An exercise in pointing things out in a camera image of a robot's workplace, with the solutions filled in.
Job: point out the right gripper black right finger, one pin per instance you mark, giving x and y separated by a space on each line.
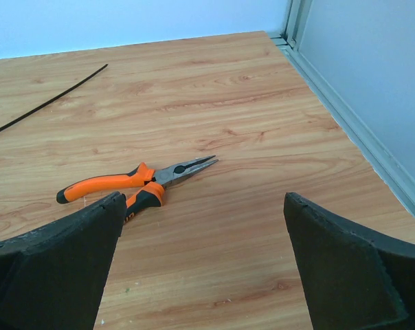
353 277

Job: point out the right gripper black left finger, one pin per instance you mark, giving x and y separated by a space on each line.
53 277

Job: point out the black zip tie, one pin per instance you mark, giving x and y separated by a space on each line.
51 100

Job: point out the orange black needle-nose pliers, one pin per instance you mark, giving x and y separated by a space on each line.
150 182

